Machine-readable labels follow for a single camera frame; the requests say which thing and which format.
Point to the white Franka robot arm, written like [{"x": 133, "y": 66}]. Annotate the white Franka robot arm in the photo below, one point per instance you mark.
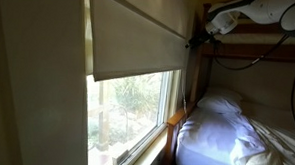
[{"x": 267, "y": 11}]

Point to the beige roman window blind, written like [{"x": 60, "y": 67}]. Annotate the beige roman window blind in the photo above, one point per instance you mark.
[{"x": 136, "y": 35}]

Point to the white pillow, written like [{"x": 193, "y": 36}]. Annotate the white pillow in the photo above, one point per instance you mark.
[{"x": 220, "y": 102}]

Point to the white window sash latch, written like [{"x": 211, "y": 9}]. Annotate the white window sash latch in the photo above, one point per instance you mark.
[{"x": 119, "y": 156}]

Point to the white patterned blanket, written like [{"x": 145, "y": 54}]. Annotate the white patterned blanket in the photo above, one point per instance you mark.
[{"x": 278, "y": 148}]

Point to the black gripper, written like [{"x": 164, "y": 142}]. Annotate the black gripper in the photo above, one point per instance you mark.
[{"x": 206, "y": 37}]

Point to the pale blue bed sheet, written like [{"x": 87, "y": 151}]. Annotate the pale blue bed sheet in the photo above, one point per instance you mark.
[{"x": 205, "y": 141}]

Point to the white framed glass window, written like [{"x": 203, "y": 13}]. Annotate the white framed glass window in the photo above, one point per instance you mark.
[{"x": 126, "y": 111}]

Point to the brown wooden bunk bed frame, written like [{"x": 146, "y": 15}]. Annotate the brown wooden bunk bed frame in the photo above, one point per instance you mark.
[{"x": 175, "y": 122}]

